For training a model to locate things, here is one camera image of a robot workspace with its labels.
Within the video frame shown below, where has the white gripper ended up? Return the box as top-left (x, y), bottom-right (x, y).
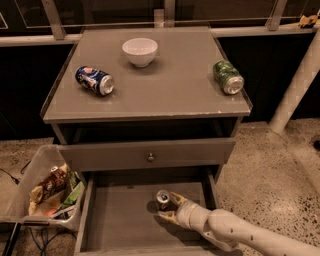
top-left (158, 192), bottom-right (211, 232)

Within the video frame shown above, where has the redbull can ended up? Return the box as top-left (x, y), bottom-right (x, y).
top-left (156, 190), bottom-right (171, 211)

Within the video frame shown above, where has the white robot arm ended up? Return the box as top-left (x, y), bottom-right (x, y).
top-left (159, 125), bottom-right (320, 256)

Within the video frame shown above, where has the open middle drawer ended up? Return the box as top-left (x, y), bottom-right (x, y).
top-left (74, 167), bottom-right (243, 256)

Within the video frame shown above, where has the upper drawer with knob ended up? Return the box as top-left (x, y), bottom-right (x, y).
top-left (59, 138), bottom-right (235, 172)

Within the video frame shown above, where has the grey drawer cabinet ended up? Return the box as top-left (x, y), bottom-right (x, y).
top-left (39, 26), bottom-right (253, 188)

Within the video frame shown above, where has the green soda can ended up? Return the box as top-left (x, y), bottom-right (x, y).
top-left (213, 60), bottom-right (244, 95)

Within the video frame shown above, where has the blue pepsi can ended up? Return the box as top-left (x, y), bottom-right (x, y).
top-left (75, 66), bottom-right (114, 96)

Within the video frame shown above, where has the green snack packet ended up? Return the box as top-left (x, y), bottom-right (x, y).
top-left (62, 172), bottom-right (84, 209)

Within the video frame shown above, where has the brown snack bag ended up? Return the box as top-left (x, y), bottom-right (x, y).
top-left (29, 164), bottom-right (69, 204)

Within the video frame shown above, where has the clear plastic bin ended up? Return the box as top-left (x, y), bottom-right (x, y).
top-left (1, 145), bottom-right (85, 231)

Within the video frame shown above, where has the white ceramic bowl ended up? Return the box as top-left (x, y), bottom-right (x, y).
top-left (122, 38), bottom-right (158, 67)

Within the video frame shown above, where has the metal window railing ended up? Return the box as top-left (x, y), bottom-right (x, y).
top-left (0, 0), bottom-right (320, 40)

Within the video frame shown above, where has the blue cable under bin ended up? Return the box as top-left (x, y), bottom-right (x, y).
top-left (28, 227), bottom-right (78, 256)

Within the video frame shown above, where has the black floor cable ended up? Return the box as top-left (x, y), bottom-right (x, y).
top-left (0, 159), bottom-right (32, 186)

